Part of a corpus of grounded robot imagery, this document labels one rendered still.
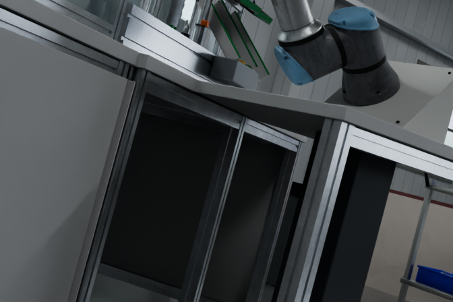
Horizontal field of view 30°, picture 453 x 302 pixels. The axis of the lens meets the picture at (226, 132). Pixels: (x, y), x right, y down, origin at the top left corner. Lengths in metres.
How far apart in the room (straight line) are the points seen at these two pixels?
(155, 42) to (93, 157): 0.38
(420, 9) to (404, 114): 8.05
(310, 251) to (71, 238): 0.47
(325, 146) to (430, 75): 0.59
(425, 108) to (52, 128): 0.98
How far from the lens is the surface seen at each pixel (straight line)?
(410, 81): 2.24
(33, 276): 1.61
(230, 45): 2.70
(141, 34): 1.87
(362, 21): 2.10
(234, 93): 1.91
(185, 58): 2.12
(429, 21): 10.30
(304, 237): 1.73
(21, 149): 1.45
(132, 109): 1.75
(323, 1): 8.46
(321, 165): 1.73
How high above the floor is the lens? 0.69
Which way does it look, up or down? 2 degrees up
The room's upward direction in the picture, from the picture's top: 15 degrees clockwise
